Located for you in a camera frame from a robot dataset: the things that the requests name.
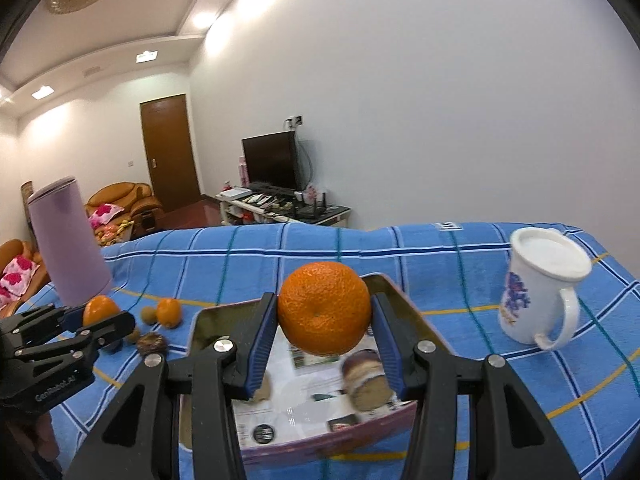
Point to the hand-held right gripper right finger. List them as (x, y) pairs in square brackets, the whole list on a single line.
[(387, 355)]

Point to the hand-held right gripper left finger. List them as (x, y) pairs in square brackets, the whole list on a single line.
[(260, 352)]

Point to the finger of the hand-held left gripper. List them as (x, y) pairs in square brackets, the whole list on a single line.
[(117, 325), (74, 315)]

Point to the small yellow-brown fruit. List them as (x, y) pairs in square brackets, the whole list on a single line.
[(132, 336), (147, 315)]

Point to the purple passion fruit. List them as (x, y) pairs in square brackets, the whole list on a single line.
[(151, 345)]

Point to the small orange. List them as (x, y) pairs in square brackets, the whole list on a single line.
[(168, 312)]

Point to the printed pink tin box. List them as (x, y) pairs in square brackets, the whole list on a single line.
[(310, 395)]

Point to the large orange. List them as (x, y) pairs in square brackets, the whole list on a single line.
[(322, 310)]

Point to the pink flowered pillow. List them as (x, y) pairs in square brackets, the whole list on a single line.
[(105, 215), (17, 275)]

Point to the purple tumbler cup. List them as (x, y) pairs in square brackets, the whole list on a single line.
[(70, 245)]

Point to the blue checked blanket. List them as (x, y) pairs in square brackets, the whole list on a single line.
[(450, 270)]

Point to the orange leather armchair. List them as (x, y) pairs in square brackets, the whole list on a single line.
[(145, 200)]

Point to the white television stand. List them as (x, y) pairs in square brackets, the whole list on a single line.
[(240, 212)]

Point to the black router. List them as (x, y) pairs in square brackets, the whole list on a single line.
[(312, 207)]

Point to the white printed mug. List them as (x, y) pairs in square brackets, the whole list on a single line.
[(537, 290)]

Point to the brown wooden door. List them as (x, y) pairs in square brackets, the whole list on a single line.
[(170, 155)]

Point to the pink bottle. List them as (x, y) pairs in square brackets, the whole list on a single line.
[(243, 172)]

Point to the black television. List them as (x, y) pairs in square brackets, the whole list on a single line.
[(270, 160)]

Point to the square ceiling light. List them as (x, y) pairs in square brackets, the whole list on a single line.
[(147, 56), (42, 92)]

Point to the wall socket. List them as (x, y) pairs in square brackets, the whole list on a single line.
[(295, 121)]

